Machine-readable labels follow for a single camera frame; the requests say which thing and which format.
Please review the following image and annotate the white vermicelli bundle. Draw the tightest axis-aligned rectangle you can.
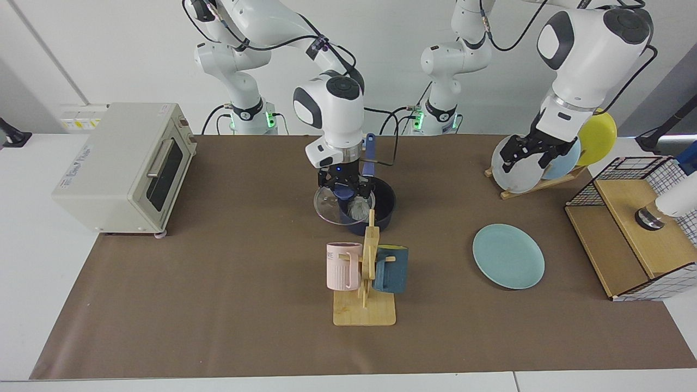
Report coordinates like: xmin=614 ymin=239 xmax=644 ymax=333
xmin=347 ymin=197 xmax=372 ymax=221

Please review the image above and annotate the glass lid with blue knob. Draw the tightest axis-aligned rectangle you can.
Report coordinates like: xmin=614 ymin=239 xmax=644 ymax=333
xmin=314 ymin=185 xmax=376 ymax=226

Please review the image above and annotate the white round plate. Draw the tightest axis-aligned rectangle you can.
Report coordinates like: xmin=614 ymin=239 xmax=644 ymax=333
xmin=491 ymin=135 xmax=547 ymax=194

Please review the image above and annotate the light blue round plate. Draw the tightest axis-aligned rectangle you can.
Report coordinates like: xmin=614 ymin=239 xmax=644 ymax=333
xmin=536 ymin=136 xmax=582 ymax=181

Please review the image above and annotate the wooden plate rack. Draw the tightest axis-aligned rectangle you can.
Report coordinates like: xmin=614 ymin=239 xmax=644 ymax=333
xmin=485 ymin=163 xmax=589 ymax=200

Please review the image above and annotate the yellow round plate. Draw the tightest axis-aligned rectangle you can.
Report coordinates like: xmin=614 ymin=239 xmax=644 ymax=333
xmin=576 ymin=109 xmax=618 ymax=167

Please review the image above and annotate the teal round plate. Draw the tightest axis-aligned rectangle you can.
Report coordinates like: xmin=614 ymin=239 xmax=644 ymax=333
xmin=472 ymin=223 xmax=546 ymax=290

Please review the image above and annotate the pink ribbed cup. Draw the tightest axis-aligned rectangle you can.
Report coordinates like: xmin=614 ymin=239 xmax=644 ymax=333
xmin=326 ymin=242 xmax=363 ymax=291

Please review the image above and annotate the black stand with pole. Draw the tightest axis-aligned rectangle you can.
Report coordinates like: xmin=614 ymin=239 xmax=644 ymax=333
xmin=635 ymin=108 xmax=697 ymax=154

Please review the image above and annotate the dark teal cup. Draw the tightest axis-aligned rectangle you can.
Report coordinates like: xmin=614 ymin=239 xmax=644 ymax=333
xmin=373 ymin=245 xmax=409 ymax=295

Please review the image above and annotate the wooden cup stand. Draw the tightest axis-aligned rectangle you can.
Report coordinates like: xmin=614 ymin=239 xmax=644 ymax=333
xmin=333 ymin=209 xmax=397 ymax=327

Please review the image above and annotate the white cylinder with metal end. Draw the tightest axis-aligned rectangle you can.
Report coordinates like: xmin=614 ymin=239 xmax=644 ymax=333
xmin=634 ymin=182 xmax=697 ymax=231

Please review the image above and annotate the brown table cloth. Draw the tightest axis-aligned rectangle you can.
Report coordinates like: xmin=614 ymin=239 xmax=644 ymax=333
xmin=30 ymin=134 xmax=697 ymax=380

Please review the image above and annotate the pale toaster oven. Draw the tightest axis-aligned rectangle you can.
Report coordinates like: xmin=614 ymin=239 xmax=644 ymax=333
xmin=52 ymin=102 xmax=198 ymax=239

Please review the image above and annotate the black stand foot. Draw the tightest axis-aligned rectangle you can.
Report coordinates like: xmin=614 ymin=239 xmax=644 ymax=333
xmin=0 ymin=117 xmax=32 ymax=149

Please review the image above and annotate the black pot with blue handle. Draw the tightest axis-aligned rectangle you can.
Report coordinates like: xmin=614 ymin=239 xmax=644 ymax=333
xmin=337 ymin=133 xmax=397 ymax=236

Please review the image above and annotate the black base cable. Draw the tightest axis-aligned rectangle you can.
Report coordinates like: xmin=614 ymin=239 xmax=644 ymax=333
xmin=201 ymin=103 xmax=235 ymax=135
xmin=380 ymin=106 xmax=420 ymax=136

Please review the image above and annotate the wire basket with wooden floor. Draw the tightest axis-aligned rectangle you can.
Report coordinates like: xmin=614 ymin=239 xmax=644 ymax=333
xmin=564 ymin=156 xmax=697 ymax=302

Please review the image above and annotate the white wall socket strip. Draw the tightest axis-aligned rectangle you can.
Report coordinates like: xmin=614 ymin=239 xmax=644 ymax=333
xmin=59 ymin=105 xmax=108 ymax=132

